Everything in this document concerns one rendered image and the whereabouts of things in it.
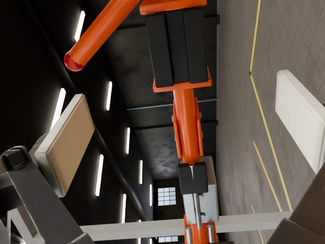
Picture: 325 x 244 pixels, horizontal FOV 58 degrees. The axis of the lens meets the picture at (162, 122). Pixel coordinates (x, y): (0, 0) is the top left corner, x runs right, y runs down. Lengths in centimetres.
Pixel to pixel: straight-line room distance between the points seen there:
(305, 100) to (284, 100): 3
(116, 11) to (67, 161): 18
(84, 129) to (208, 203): 24
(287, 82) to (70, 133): 13
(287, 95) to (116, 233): 327
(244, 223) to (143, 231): 106
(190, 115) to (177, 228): 299
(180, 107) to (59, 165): 18
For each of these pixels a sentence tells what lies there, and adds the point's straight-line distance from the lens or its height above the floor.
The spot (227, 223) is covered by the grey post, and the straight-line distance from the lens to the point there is 329.
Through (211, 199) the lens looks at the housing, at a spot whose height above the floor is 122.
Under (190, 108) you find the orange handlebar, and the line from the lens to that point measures 32.
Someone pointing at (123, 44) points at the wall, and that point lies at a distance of 1054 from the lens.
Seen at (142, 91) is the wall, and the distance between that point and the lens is 1205.
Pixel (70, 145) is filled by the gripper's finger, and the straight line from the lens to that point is 18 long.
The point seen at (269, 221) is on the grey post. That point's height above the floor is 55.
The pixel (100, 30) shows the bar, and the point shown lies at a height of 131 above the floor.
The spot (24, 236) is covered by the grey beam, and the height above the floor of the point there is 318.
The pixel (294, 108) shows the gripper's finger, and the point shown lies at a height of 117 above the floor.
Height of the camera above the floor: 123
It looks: 6 degrees up
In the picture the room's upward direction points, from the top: 96 degrees counter-clockwise
